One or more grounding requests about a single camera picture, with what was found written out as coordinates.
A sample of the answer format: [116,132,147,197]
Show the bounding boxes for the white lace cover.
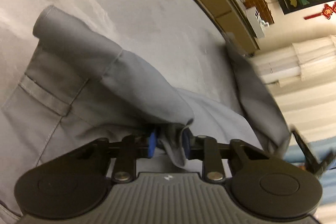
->
[291,35,336,81]

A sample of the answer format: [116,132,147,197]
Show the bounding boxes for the red hanging ornament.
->
[304,1,336,20]

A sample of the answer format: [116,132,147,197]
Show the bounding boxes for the grey pants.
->
[0,5,292,219]

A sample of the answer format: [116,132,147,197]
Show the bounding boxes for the white curtain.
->
[265,77,336,142]

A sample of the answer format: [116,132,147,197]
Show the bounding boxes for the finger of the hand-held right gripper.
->
[290,129,336,180]

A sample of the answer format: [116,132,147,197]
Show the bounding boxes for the grey storage box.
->
[245,6,269,39]

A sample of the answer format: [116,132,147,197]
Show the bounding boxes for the blue curtain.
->
[286,139,336,214]

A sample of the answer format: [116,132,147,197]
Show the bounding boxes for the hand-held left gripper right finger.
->
[182,130,268,183]

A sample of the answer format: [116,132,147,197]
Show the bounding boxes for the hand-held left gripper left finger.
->
[73,130,158,183]

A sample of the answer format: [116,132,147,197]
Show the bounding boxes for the white floor air conditioner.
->
[251,52,301,86]

